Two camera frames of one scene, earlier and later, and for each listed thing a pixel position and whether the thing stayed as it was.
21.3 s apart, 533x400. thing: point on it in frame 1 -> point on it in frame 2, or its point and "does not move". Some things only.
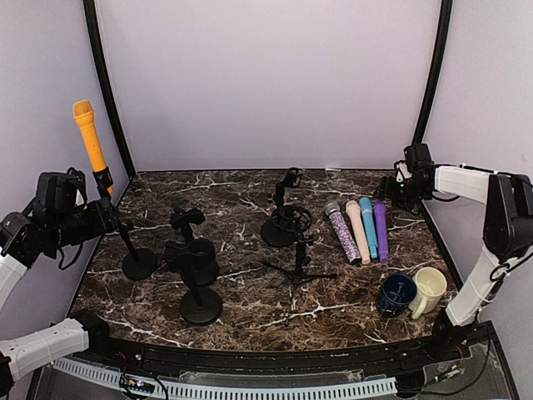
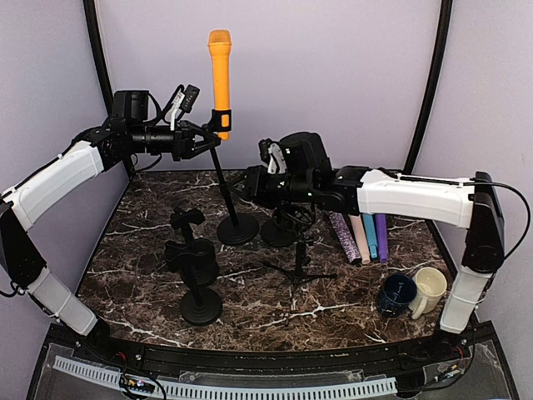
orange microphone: [83, 111] -> [220, 42]
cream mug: [429, 287] does not move
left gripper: [104, 221] -> [185, 145]
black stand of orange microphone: [143, 264] -> [236, 229]
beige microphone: [354, 212] does not move
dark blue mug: [396, 294] does not move
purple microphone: [381, 230] does not move
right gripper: [386, 188] -> [255, 188]
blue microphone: [366, 207] does not move
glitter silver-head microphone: [332, 207] does not move
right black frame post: [420, 127] does not move
